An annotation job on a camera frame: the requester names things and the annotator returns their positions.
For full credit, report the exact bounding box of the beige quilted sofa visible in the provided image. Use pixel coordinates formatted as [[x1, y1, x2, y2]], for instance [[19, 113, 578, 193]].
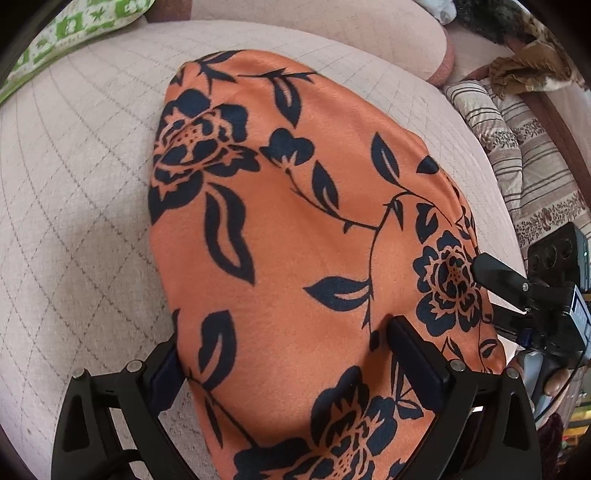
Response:
[[0, 28, 528, 480]]

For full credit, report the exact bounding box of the pale blue white cloth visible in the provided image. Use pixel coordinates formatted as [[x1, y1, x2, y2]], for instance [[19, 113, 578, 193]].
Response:
[[418, 0, 459, 25]]

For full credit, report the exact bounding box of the striped beige blanket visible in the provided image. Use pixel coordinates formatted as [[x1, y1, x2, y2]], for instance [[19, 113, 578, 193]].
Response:
[[443, 78, 591, 259]]

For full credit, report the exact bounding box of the dark furry cloth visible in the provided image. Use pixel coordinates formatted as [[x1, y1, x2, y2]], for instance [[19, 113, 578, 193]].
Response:
[[455, 0, 533, 45]]

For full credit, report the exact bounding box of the orange floral garment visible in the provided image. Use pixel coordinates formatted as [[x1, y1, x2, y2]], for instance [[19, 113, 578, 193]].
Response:
[[148, 48, 507, 480]]

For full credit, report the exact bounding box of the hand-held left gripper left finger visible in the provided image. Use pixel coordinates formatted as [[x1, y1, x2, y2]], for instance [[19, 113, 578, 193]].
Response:
[[51, 331, 186, 480]]

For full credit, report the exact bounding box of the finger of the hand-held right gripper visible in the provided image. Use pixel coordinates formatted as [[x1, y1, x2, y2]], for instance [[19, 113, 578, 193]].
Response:
[[490, 305, 533, 344], [471, 253, 539, 309]]

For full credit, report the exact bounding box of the person's right hand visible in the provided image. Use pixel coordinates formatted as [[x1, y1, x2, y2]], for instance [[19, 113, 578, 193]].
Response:
[[505, 357, 578, 416]]

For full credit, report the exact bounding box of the green patterned pillow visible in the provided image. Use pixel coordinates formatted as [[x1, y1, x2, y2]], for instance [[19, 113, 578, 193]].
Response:
[[0, 0, 156, 105]]

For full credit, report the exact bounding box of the beige cushion with brown edge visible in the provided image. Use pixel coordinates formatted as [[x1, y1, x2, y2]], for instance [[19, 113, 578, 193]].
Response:
[[143, 0, 458, 86]]

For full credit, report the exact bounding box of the brown gold cloth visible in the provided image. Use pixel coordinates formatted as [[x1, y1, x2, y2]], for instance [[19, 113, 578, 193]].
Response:
[[488, 23, 579, 96]]

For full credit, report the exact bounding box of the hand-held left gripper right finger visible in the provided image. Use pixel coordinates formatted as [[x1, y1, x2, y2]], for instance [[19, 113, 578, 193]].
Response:
[[389, 316, 542, 480]]

